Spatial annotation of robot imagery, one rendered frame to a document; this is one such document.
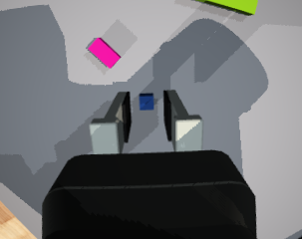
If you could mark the magenta rod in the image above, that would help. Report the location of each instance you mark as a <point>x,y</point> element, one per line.
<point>104,52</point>

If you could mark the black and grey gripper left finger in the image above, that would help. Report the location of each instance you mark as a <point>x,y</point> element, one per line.
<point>109,134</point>

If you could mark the small blue cube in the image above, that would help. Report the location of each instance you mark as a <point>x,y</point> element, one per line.
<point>146,102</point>

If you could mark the lime green rod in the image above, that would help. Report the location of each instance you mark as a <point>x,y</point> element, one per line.
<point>246,7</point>

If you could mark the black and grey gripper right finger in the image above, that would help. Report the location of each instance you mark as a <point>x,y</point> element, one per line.
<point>188,129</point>

